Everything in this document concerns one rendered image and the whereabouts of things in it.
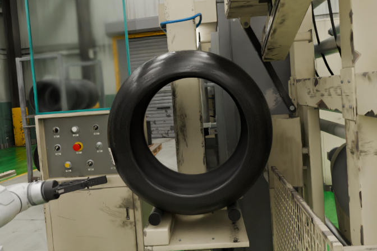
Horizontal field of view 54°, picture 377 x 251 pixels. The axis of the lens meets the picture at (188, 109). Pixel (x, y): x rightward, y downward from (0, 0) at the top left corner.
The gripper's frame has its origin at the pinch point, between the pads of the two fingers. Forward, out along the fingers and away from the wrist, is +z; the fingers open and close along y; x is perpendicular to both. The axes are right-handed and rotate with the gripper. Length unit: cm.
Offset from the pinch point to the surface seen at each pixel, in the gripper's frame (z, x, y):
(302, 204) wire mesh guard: 68, 12, -34
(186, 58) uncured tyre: 44, -37, -11
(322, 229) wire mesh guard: 68, 12, -53
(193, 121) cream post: 39.6, -12.8, 25.4
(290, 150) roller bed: 77, 7, 18
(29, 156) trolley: -194, 11, 324
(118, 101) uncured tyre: 17.6, -27.8, -10.9
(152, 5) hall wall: -61, -295, 951
